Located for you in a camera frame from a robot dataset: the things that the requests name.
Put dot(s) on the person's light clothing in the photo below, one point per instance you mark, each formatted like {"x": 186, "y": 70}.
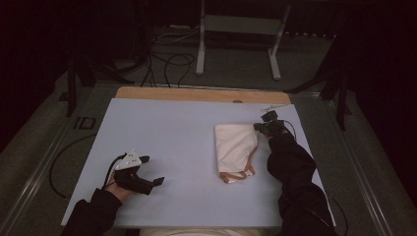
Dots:
{"x": 196, "y": 232}

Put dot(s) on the black metal stand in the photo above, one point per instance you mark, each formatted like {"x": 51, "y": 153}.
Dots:
{"x": 342, "y": 98}
{"x": 71, "y": 91}

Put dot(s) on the person's left hand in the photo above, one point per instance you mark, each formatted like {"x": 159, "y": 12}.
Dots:
{"x": 121, "y": 193}

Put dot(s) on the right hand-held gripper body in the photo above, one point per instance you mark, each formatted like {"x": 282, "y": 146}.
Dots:
{"x": 272, "y": 126}

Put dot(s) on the white metal stand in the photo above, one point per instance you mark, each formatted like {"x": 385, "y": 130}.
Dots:
{"x": 241, "y": 24}

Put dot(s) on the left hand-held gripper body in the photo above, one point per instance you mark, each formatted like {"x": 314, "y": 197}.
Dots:
{"x": 131, "y": 178}

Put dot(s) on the cream baby bodysuit brown trim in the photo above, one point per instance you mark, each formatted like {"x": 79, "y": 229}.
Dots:
{"x": 234, "y": 147}

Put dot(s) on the light blue board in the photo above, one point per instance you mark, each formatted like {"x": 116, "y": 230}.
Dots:
{"x": 183, "y": 131}

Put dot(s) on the person's right hand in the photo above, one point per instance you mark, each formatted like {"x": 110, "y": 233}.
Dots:
{"x": 277, "y": 136}

